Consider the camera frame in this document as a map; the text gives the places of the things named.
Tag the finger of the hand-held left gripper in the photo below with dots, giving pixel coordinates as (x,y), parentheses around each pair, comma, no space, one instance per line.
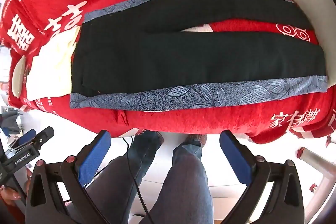
(44,134)
(26,137)

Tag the red printed blanket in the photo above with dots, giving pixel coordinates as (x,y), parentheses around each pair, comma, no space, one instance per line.
(183,120)

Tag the person's left leg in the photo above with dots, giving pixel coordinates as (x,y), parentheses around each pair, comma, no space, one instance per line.
(115,179)

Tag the white pillow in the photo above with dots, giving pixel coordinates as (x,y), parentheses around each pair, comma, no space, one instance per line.
(312,1)

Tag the white folded cloth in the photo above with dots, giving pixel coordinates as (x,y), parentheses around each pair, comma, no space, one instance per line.
(44,77)

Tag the cream cloth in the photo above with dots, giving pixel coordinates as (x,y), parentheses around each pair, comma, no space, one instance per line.
(67,53)

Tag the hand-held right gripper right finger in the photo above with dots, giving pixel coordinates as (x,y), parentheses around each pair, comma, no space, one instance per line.
(236,158)

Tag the black pants with blue trim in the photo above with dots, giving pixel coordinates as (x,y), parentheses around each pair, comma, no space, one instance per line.
(183,61)

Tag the person's right leg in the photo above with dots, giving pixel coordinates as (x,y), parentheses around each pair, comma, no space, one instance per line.
(183,182)

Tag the cream oval object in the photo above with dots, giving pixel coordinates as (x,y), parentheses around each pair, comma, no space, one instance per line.
(18,74)

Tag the person's left hand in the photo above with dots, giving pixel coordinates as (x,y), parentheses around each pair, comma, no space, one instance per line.
(10,193)

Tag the person's leg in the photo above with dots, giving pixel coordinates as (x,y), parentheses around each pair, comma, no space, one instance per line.
(183,182)
(115,179)

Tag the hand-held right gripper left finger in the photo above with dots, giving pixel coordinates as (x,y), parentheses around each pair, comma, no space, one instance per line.
(93,158)

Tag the silver metal frame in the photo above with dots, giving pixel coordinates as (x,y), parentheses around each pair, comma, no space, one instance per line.
(317,158)

